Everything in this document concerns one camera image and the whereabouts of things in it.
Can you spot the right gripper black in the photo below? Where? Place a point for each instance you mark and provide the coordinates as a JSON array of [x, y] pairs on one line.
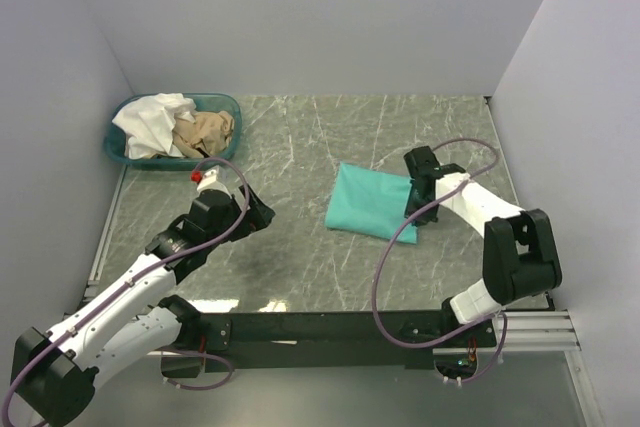
[[427, 217]]

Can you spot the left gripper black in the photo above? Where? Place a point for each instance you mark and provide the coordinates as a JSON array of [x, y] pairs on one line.
[[258, 215]]

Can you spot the teal t shirt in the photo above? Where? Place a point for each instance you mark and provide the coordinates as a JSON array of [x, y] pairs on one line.
[[367, 202]]

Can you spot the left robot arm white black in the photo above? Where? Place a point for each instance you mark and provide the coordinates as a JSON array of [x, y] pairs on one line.
[[58, 372]]

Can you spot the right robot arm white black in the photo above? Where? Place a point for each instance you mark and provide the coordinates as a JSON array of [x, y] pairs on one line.
[[519, 256]]

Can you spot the beige t shirt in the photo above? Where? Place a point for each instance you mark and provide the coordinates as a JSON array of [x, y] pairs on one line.
[[209, 134]]

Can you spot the white t shirt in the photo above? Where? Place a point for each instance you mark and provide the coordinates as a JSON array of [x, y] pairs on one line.
[[148, 124]]

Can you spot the teal plastic basket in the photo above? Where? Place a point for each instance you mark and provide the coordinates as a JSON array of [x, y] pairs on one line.
[[114, 143]]

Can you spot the aluminium frame rail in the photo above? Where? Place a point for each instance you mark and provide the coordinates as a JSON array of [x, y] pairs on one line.
[[526, 331]]

